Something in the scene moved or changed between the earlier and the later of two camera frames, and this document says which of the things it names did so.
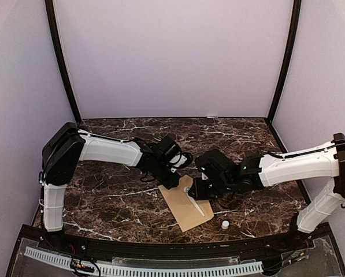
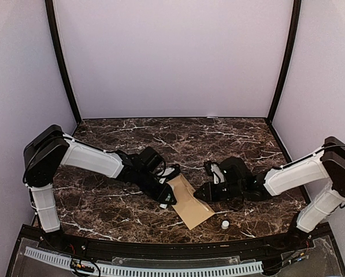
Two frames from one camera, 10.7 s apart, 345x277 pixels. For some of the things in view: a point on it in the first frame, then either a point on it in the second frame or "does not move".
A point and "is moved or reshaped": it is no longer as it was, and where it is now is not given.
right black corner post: x=295 y=31 does not move
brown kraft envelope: x=182 y=206 is moved or reshaped
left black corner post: x=53 y=26 does not move
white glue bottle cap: x=225 y=224 does not move
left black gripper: x=170 y=184 -> x=166 y=191
